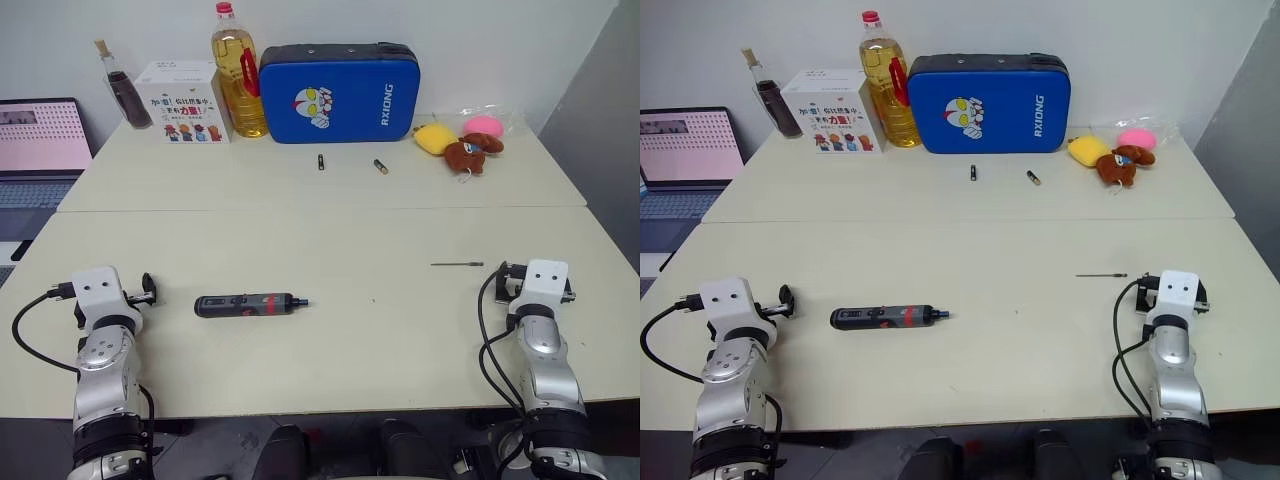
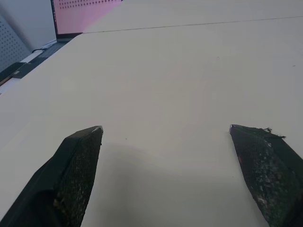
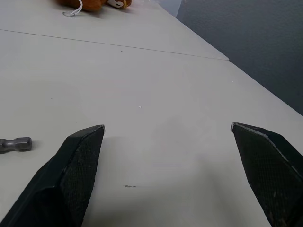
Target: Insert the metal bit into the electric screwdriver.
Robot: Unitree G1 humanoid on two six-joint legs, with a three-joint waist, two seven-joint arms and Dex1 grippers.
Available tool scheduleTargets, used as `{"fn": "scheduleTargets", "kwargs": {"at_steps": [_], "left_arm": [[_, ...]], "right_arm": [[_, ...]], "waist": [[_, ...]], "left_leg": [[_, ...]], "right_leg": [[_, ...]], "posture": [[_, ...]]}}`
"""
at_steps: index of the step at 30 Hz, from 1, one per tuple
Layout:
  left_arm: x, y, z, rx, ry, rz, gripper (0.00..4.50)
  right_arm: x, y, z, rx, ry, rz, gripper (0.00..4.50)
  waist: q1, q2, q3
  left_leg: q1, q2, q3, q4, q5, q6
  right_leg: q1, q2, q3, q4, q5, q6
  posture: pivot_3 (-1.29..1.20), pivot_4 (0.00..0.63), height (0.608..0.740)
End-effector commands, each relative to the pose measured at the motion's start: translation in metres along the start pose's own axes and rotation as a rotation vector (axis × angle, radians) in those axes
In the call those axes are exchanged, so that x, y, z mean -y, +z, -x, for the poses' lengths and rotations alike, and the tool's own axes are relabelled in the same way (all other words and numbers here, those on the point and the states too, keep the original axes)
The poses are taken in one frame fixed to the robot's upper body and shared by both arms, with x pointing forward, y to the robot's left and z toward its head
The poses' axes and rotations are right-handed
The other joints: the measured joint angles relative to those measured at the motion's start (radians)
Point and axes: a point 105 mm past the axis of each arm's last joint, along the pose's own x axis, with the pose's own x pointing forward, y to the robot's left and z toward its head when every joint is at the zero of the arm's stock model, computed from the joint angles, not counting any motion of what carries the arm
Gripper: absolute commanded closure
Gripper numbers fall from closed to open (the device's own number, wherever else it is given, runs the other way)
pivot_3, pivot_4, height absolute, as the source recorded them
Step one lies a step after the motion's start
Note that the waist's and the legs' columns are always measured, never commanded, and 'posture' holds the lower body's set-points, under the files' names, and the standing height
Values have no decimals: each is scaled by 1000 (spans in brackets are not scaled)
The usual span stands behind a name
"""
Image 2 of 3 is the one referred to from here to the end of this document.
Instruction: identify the black flat box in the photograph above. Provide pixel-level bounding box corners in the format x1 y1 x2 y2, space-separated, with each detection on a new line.
9 56 46 80

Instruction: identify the white perforated panel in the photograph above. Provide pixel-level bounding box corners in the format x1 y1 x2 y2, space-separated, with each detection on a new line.
0 14 32 74

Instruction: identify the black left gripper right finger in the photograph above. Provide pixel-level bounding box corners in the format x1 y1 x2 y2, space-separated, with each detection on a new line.
229 124 303 227

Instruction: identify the open laptop with pink screen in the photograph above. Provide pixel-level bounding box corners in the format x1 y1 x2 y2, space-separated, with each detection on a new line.
50 0 124 43

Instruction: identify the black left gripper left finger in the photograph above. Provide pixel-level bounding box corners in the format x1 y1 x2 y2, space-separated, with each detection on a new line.
0 125 104 227

